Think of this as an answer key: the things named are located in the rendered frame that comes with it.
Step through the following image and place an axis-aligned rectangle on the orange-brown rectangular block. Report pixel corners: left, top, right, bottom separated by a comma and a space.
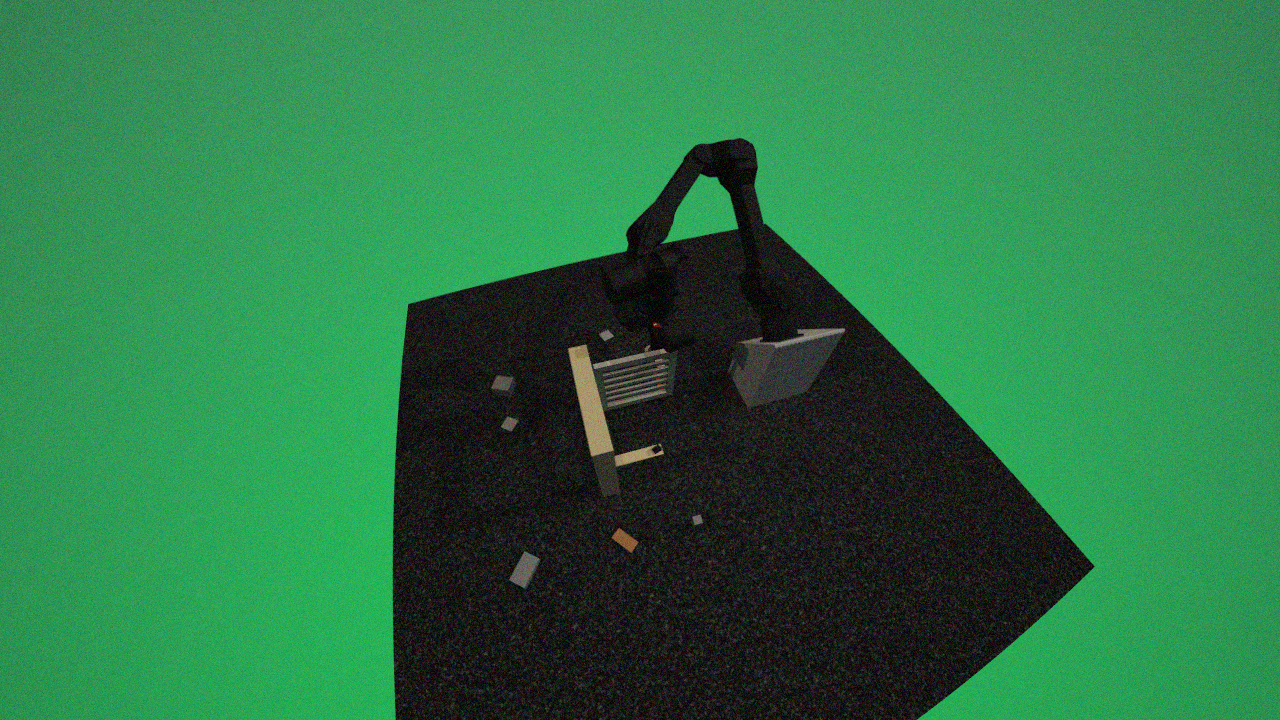
612, 528, 637, 553

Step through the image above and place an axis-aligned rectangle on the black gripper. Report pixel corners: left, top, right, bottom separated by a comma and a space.
641, 286, 696, 354

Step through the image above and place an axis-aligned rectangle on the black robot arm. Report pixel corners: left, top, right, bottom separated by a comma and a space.
599, 138, 804, 342

